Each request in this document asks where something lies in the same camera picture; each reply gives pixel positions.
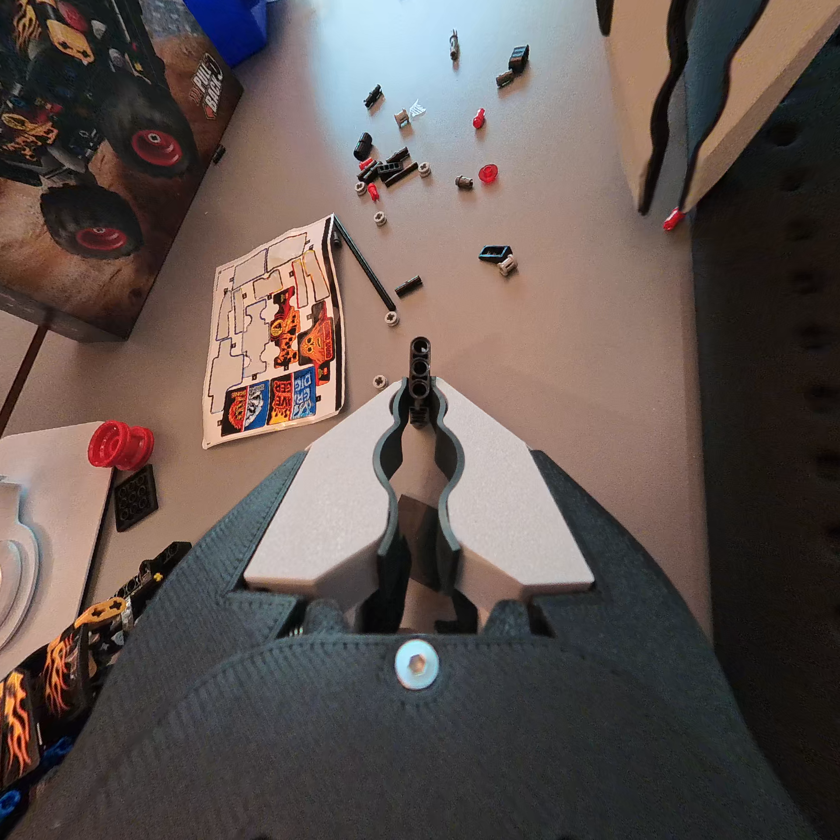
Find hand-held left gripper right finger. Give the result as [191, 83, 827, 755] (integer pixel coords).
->
[428, 377, 597, 634]

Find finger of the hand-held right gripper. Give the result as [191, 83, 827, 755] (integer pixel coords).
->
[678, 0, 840, 212]
[596, 0, 689, 216]

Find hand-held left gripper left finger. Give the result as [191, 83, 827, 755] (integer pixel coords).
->
[243, 378, 421, 634]

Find sticker sheet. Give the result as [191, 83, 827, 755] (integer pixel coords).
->
[201, 212, 347, 452]

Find grey desk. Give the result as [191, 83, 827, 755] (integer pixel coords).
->
[0, 0, 715, 631]

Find black smooth square tile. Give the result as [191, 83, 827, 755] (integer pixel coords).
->
[395, 493, 457, 592]

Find red toy wheel hub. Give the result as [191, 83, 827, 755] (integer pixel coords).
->
[88, 420, 156, 471]

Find long black toy axle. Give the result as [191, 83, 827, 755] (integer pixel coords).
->
[331, 215, 399, 311]

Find white booklet stand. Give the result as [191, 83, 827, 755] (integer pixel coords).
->
[0, 420, 116, 677]

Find toy truck model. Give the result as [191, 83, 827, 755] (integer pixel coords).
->
[0, 541, 193, 840]

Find toy truck set box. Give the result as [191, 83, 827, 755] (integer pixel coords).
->
[0, 0, 244, 343]

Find blue plastic bin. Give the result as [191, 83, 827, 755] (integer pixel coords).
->
[184, 0, 270, 67]

